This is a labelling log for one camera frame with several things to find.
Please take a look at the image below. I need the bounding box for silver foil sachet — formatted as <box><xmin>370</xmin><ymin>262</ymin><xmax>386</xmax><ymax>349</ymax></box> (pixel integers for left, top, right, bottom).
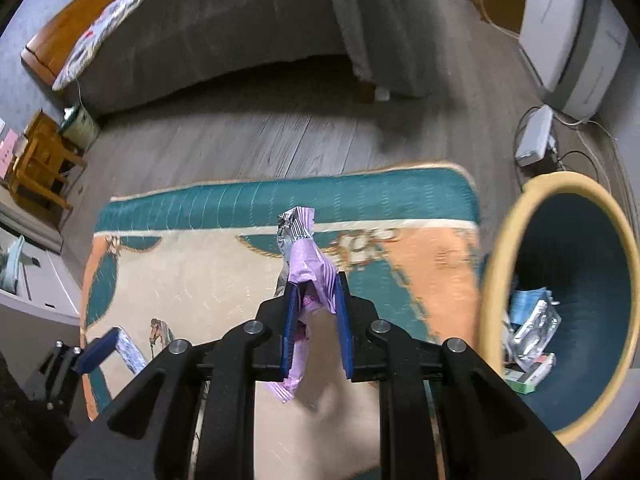
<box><xmin>114</xmin><ymin>332</ymin><xmax>151</xmax><ymax>375</ymax></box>

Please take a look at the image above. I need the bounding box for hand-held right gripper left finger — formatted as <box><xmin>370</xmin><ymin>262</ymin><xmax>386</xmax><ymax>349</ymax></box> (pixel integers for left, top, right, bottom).
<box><xmin>52</xmin><ymin>285</ymin><xmax>311</xmax><ymax>480</ymax></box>

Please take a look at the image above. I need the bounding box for pale green object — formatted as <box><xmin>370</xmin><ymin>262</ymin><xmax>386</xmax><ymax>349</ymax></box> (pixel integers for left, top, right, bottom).
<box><xmin>0</xmin><ymin>235</ymin><xmax>26</xmax><ymax>293</ymax></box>

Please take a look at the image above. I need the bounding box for blue bin with yellow rim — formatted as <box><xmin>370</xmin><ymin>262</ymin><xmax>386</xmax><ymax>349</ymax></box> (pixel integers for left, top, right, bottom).
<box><xmin>475</xmin><ymin>171</ymin><xmax>640</xmax><ymax>448</ymax></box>

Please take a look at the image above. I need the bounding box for white power strip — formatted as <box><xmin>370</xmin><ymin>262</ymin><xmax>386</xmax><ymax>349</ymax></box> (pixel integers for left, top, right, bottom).
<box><xmin>515</xmin><ymin>105</ymin><xmax>556</xmax><ymax>167</ymax></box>

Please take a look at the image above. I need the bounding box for small pale green bin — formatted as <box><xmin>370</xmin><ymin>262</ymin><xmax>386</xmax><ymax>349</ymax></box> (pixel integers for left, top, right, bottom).
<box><xmin>60</xmin><ymin>105</ymin><xmax>101</xmax><ymax>150</ymax></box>

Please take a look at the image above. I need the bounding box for light blue face mask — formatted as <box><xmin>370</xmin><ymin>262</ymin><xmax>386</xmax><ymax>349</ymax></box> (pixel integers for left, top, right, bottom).
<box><xmin>510</xmin><ymin>287</ymin><xmax>551</xmax><ymax>326</ymax></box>

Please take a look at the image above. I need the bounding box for silver foil blister pack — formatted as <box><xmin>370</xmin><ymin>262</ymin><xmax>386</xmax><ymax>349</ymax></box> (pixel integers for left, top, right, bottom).
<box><xmin>512</xmin><ymin>300</ymin><xmax>563</xmax><ymax>368</ymax></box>

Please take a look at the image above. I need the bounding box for purple snack wrapper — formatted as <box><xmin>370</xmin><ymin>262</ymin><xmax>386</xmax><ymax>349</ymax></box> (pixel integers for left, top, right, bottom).
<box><xmin>267</xmin><ymin>206</ymin><xmax>341</xmax><ymax>403</ymax></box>

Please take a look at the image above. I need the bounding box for white desk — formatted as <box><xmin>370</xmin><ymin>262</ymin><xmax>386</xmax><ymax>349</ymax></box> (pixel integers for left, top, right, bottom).
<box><xmin>0</xmin><ymin>210</ymin><xmax>83</xmax><ymax>331</ymax></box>

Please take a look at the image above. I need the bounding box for light blue printed duvet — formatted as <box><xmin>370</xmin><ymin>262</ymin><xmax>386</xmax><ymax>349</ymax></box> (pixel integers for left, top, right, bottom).
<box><xmin>51</xmin><ymin>0</ymin><xmax>191</xmax><ymax>92</ymax></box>

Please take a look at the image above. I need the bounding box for white green cardboard box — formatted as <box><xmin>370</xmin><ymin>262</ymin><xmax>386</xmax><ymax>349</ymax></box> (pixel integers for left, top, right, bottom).
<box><xmin>502</xmin><ymin>352</ymin><xmax>557</xmax><ymax>393</ymax></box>

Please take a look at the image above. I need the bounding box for white air purifier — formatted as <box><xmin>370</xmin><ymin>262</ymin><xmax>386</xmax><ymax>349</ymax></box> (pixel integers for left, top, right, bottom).
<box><xmin>517</xmin><ymin>0</ymin><xmax>630</xmax><ymax>120</ymax></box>

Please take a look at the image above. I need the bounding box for patterned teal orange mat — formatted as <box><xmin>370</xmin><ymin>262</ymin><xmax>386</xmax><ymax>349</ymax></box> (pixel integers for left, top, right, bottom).
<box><xmin>80</xmin><ymin>161</ymin><xmax>483</xmax><ymax>480</ymax></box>

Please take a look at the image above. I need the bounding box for wooden bed with grey cover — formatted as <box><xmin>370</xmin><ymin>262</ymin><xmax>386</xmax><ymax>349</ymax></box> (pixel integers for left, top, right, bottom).
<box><xmin>20</xmin><ymin>0</ymin><xmax>436</xmax><ymax>118</ymax></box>

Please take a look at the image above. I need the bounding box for wooden stool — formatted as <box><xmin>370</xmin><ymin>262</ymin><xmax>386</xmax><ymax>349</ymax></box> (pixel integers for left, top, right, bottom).
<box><xmin>7</xmin><ymin>110</ymin><xmax>87</xmax><ymax>216</ymax></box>

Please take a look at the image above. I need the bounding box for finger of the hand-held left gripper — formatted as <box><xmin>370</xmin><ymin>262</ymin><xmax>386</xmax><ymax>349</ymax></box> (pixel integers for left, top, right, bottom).
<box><xmin>24</xmin><ymin>341</ymin><xmax>82</xmax><ymax>411</ymax></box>
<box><xmin>70</xmin><ymin>327</ymin><xmax>123</xmax><ymax>375</ymax></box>

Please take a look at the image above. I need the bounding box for pink card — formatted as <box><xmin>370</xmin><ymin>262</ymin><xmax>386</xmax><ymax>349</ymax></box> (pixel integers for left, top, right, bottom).
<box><xmin>0</xmin><ymin>130</ymin><xmax>18</xmax><ymax>176</ymax></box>

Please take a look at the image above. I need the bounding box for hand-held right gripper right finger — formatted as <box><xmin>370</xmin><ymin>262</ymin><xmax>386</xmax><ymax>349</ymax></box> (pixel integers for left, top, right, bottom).
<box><xmin>335</xmin><ymin>272</ymin><xmax>583</xmax><ymax>480</ymax></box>

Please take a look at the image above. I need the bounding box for white floor cable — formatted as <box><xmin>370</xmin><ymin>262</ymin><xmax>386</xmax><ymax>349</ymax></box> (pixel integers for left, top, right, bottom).
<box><xmin>550</xmin><ymin>110</ymin><xmax>618</xmax><ymax>161</ymax></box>

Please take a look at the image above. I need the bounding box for grey hanging blanket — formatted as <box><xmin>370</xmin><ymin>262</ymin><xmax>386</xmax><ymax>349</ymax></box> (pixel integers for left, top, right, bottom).
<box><xmin>315</xmin><ymin>0</ymin><xmax>436</xmax><ymax>98</ymax></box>

